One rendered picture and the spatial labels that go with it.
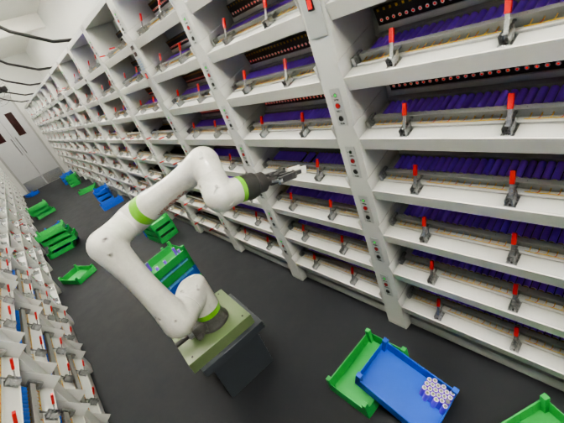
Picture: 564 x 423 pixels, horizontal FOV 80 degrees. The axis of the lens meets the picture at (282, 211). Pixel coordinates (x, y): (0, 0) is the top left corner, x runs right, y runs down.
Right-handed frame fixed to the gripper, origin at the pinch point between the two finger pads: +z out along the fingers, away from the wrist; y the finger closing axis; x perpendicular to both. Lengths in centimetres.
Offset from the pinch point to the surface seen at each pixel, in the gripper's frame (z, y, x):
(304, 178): 11.9, -9.7, -7.1
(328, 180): 12.3, 4.6, -7.1
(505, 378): 30, 67, -81
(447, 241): 19, 50, -26
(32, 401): -104, -29, -55
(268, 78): 5.8, -16.1, 35.8
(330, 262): 32, -20, -61
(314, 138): 5.9, 5.9, 11.6
